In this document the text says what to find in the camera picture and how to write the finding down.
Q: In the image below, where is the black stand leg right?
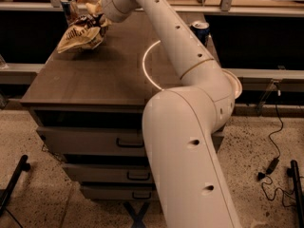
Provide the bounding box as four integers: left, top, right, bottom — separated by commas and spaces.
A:
287, 160, 304, 228

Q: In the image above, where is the metal railing shelf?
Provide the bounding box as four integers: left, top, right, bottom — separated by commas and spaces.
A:
0, 0, 304, 17

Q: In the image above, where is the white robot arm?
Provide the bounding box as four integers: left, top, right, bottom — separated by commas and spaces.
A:
102, 0, 241, 228

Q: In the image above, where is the middle drawer with handle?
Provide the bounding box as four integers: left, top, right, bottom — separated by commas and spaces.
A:
63, 163, 154, 183

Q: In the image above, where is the white bowl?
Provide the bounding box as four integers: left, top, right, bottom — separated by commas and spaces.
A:
222, 68, 242, 99

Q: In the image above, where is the blue soda can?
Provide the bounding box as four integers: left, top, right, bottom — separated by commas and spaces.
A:
190, 21, 210, 46

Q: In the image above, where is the brown chip bag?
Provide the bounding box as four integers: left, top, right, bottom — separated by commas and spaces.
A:
57, 14, 112, 53

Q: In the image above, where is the redbull can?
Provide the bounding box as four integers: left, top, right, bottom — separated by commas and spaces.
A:
60, 0, 79, 25

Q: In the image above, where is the black stand leg left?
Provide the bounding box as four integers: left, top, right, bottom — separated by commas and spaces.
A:
0, 155, 30, 216

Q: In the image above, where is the black stand leg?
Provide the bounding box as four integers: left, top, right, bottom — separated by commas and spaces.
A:
287, 160, 304, 228
0, 155, 30, 216

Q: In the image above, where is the drawer with handle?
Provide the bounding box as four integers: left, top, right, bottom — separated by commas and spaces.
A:
63, 163, 154, 183
81, 186, 159, 201
35, 126, 225, 158

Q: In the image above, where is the grey drawer cabinet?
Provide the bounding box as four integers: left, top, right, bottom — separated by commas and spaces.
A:
20, 12, 236, 203

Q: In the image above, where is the top drawer with handle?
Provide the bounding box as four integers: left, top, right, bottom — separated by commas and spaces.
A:
35, 126, 225, 158

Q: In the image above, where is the black power cable with adapter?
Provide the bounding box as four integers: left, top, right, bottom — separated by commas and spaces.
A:
256, 95, 298, 208

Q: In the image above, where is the bottom drawer with handle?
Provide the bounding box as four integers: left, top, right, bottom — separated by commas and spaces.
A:
81, 186, 159, 201

